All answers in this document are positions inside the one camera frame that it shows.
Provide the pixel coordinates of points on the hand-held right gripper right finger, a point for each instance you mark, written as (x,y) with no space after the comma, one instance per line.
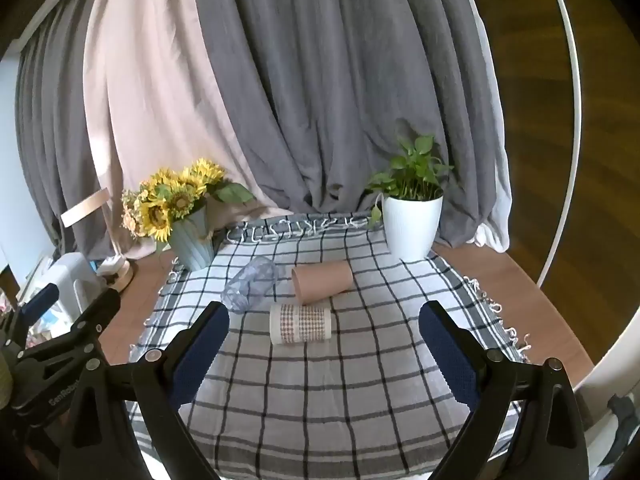
(450,360)

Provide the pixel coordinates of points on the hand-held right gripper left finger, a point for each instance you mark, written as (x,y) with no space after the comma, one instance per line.
(200,355)

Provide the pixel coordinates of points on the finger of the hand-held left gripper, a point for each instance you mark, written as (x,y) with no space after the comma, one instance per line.
(39,301)
(95,311)

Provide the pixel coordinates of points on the white patterned cup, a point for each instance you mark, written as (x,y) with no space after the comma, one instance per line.
(300,323)

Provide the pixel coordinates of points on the clear plastic cup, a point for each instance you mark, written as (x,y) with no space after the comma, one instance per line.
(250,285)

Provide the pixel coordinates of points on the brown paper cup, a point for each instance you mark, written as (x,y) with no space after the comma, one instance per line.
(322,282)

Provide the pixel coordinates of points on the white appliance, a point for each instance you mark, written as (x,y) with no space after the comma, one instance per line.
(70,275)

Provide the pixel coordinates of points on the small round beige object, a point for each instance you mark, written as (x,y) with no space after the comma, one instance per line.
(119,271)

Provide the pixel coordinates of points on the pale blue ribbed vase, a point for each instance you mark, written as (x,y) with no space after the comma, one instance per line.
(192,245)

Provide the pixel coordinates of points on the sunflower bouquet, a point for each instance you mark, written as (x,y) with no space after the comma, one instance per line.
(165,200)

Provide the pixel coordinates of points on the checked tablecloth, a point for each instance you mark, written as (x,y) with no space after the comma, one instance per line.
(325,400)

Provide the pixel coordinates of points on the white ribbed plant pot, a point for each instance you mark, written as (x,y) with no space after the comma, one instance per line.
(412,230)

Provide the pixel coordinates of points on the white furniture panel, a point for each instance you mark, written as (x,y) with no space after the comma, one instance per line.
(612,360)

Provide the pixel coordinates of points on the grey curtain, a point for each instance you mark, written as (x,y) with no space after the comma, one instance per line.
(55,135)
(325,85)

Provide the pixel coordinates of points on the black clamp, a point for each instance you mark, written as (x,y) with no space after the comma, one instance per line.
(622,412)

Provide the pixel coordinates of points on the white sheer curtain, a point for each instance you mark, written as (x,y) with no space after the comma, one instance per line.
(495,185)

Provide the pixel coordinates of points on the green leafy plant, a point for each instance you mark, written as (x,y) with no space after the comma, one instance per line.
(415,170)

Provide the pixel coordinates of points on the pink curtain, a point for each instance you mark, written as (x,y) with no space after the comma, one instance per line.
(150,85)

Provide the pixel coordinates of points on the white hoop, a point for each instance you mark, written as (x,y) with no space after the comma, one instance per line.
(575,85)

